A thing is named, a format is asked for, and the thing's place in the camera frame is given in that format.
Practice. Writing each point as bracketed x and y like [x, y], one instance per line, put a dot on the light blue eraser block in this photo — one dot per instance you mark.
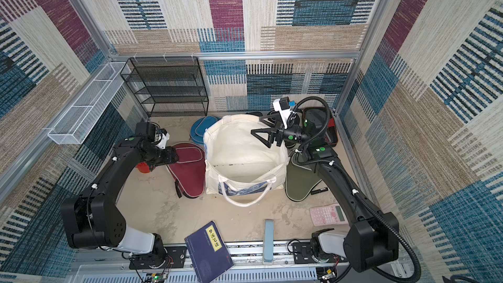
[268, 242]

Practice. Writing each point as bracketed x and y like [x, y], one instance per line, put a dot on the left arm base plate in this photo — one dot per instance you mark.
[172, 258]

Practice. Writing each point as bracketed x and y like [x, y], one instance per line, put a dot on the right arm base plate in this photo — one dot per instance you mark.
[305, 253]

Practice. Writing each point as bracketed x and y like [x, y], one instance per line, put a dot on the blue paddle cover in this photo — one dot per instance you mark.
[200, 126]

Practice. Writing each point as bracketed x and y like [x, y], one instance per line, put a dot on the red pencil cup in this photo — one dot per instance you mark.
[143, 167]

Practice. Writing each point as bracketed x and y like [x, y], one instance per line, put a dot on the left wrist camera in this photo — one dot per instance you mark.
[162, 138]

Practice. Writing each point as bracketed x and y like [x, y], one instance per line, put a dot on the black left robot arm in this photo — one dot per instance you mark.
[92, 220]

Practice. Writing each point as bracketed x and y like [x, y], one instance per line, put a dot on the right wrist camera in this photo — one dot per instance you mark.
[285, 107]

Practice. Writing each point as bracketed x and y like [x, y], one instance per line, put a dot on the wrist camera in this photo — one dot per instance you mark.
[162, 138]
[285, 107]

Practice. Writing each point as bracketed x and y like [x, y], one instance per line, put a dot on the red black mesh paddle case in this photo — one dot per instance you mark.
[332, 129]

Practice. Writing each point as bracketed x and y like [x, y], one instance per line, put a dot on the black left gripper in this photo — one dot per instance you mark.
[171, 157]

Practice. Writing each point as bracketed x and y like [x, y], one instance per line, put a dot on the dark blue book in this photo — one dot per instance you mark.
[209, 255]

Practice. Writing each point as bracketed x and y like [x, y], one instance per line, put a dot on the black marker pen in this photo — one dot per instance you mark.
[317, 191]

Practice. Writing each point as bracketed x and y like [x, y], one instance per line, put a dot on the pink calculator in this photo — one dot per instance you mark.
[328, 215]

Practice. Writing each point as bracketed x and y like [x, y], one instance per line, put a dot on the cream canvas tote bag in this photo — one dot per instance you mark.
[239, 166]

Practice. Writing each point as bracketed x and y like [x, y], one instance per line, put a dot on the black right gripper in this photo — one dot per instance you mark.
[278, 135]

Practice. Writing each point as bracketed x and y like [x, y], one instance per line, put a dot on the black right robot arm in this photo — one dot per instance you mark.
[374, 237]

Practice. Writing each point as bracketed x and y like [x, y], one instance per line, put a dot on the white wire mesh basket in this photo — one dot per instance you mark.
[79, 119]

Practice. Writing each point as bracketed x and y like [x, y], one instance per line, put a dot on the black wire mesh shelf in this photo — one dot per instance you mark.
[167, 86]

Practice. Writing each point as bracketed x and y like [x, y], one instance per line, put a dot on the maroon paddle cover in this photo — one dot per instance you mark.
[189, 171]

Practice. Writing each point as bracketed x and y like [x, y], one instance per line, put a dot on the olive green paddle cover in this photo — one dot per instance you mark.
[300, 181]

